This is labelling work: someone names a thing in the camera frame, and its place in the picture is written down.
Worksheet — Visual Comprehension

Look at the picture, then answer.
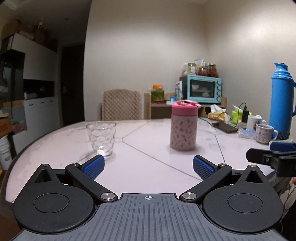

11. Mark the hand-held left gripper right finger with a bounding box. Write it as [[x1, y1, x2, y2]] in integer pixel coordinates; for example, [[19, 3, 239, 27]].
[[179, 155, 270, 204]]

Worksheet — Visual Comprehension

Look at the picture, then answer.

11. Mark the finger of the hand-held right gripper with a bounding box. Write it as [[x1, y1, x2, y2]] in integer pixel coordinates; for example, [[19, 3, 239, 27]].
[[269, 142, 296, 151], [246, 149, 296, 167]]

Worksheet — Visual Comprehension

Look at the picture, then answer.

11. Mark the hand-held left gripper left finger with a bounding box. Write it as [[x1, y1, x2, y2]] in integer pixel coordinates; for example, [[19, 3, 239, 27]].
[[27, 154, 118, 204]]

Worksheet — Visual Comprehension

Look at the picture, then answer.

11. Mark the clear dimpled glass cup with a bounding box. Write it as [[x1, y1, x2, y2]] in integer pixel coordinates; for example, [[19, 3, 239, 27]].
[[86, 122, 117, 159]]

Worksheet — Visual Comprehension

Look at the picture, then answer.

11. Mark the pink printed thermos bottle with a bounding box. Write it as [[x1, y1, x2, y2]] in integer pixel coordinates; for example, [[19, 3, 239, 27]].
[[169, 113, 199, 151]]

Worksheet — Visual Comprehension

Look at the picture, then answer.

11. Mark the dark patterned thing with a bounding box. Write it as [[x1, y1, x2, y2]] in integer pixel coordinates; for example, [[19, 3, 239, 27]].
[[276, 131, 291, 141]]

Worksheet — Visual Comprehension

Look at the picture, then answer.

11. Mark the printed white mug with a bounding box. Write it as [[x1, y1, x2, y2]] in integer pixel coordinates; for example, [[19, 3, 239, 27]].
[[255, 124, 279, 144]]

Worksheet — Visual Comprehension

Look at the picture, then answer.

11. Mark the tall white mug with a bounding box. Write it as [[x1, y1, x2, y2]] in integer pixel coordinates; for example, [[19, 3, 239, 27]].
[[247, 115, 267, 130]]

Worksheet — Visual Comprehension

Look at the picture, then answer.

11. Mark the black smartphone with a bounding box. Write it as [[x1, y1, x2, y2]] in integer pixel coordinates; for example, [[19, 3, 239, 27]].
[[211, 122, 238, 134]]

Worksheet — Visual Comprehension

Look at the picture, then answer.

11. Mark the blue thermos flask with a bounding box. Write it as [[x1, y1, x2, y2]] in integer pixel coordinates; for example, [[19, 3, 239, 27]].
[[268, 62, 296, 138]]

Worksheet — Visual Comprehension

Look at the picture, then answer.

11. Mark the green tissue pack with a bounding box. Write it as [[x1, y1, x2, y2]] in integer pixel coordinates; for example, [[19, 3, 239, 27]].
[[231, 105, 252, 124]]

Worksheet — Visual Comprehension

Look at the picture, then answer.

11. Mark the yellow tissue pack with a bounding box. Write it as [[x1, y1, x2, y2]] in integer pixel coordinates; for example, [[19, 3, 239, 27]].
[[208, 104, 231, 122]]

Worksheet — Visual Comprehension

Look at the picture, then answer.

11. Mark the beige quilted chair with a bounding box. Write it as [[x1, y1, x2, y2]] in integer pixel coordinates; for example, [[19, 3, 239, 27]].
[[101, 89, 142, 121]]

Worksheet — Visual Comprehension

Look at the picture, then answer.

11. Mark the wooden shelf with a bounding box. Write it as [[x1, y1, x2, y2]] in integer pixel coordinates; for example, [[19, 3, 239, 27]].
[[144, 93, 227, 120]]

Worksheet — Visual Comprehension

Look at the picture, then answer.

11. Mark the teal toaster oven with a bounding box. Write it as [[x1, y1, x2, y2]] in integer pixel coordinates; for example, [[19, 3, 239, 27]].
[[180, 75, 222, 104]]

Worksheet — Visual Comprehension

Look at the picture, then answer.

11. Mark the red green snack bag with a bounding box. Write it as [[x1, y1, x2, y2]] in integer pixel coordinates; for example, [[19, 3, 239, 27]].
[[175, 81, 184, 100]]

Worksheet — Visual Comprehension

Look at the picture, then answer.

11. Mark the dark door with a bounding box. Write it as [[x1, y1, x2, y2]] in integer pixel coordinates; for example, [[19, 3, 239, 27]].
[[60, 44, 86, 127]]

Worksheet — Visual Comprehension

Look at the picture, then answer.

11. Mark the green pickle jar orange lid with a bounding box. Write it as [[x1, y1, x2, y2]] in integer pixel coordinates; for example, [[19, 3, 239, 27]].
[[151, 84, 165, 103]]

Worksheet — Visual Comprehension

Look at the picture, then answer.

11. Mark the white bucket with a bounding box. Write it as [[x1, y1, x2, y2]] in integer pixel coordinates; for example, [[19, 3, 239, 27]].
[[0, 135, 13, 171]]

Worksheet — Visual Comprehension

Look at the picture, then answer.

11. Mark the tall red-filled glass jar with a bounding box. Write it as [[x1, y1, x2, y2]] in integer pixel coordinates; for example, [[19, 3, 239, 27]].
[[207, 63, 218, 77]]

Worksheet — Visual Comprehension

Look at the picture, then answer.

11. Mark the open cardboard box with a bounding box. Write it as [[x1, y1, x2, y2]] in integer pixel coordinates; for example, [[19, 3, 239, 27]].
[[0, 113, 12, 139]]

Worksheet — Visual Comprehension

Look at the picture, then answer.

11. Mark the white cabinet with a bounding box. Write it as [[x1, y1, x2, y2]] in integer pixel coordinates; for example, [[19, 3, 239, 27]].
[[0, 32, 58, 159]]

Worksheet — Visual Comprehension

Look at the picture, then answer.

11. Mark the brown cardboard box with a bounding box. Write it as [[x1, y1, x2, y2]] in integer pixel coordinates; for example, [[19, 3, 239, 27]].
[[2, 21, 22, 40]]

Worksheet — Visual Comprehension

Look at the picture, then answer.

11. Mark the black cable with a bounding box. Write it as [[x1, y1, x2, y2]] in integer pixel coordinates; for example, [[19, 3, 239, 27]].
[[199, 102, 248, 128]]

